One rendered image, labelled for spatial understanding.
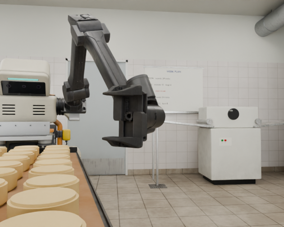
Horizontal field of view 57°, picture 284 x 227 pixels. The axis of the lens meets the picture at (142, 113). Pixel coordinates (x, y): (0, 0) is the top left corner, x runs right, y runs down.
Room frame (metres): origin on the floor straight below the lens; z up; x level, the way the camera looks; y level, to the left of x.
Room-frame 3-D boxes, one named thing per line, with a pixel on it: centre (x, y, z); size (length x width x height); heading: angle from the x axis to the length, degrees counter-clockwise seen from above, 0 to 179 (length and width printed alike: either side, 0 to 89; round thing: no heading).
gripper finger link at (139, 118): (0.50, 0.04, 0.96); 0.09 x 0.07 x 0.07; 152
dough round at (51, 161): (0.36, 0.12, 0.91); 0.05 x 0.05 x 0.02
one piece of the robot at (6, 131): (1.15, 0.52, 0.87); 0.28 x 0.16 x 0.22; 107
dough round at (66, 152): (0.47, 0.15, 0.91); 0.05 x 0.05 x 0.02
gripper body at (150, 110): (0.57, 0.01, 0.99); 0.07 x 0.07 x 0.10; 62
